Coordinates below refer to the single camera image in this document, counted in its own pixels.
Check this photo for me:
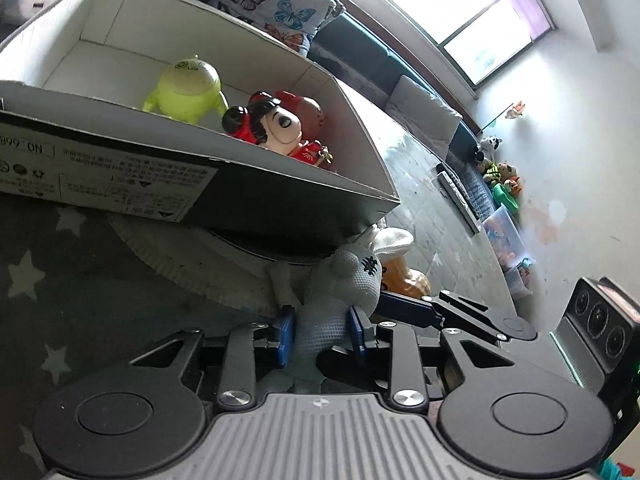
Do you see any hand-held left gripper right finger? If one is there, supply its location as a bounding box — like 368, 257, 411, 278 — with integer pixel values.
348, 305, 521, 409

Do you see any heap of colourful plush toys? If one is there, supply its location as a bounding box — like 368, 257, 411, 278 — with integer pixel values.
481, 159, 527, 212

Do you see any paper pinwheel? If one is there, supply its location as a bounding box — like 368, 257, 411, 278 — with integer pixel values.
481, 101, 529, 131

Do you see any black and white cow plush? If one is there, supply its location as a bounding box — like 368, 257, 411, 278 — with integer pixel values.
474, 135, 504, 164

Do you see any grey marble desktop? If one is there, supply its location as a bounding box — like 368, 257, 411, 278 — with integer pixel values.
334, 78, 532, 306

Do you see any white cushion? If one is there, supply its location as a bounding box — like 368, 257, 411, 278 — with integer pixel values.
384, 74, 464, 149

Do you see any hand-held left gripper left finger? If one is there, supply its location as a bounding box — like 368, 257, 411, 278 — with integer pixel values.
130, 305, 297, 409

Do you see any clear plastic storage bin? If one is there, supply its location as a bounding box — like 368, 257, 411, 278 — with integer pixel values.
481, 207, 537, 302

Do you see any orange toy figure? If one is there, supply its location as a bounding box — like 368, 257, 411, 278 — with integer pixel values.
380, 255, 432, 297

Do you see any green monster toy figure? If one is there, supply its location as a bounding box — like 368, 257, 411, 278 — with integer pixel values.
142, 53, 230, 125

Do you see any grey knitted plush toy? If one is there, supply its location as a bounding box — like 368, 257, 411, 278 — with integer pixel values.
266, 226, 416, 394

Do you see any white paper plate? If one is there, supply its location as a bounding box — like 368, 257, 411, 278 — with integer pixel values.
107, 212, 322, 312

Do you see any black and white cardboard box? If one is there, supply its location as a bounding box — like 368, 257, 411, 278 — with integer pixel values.
0, 0, 402, 242

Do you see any dog figurine in red outfit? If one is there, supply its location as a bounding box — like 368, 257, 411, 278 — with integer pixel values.
222, 91, 335, 166

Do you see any butterfly-print pillow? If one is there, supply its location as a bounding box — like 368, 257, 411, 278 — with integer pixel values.
207, 0, 347, 57

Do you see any purple curtain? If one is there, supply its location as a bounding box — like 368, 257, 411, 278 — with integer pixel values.
504, 0, 557, 37

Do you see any grey star-print cloth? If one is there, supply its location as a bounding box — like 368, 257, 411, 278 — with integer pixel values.
0, 194, 283, 480

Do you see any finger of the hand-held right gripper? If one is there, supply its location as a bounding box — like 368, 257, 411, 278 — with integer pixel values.
378, 289, 503, 345

